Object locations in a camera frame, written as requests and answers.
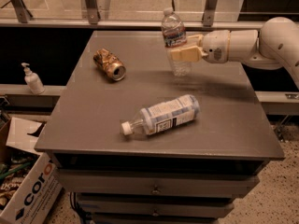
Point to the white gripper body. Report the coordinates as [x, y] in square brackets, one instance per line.
[215, 46]

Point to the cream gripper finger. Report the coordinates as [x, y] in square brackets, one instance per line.
[195, 40]
[188, 54]

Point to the small clear water bottle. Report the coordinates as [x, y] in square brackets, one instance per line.
[174, 35]

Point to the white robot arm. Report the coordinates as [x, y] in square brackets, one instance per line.
[275, 45]

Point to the large labelled plastic bottle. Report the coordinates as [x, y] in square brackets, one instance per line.
[163, 116]

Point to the white pump lotion bottle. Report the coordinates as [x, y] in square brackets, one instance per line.
[32, 80]

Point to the crushed gold drink can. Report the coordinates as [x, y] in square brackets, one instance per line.
[110, 64]

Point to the grey drawer cabinet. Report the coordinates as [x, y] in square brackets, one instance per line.
[190, 174]

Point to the white cardboard box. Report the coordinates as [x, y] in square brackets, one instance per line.
[29, 192]

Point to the metal railing frame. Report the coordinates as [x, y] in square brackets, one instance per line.
[197, 14]

